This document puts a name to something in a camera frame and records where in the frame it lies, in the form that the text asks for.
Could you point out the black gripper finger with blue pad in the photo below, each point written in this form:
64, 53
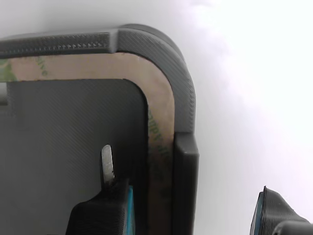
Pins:
271, 208

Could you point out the tan rectangular adhesive frame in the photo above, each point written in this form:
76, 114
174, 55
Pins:
97, 66

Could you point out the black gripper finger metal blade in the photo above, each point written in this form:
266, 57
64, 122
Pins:
97, 218

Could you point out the dark gray frame tray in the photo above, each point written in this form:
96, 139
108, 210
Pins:
73, 134

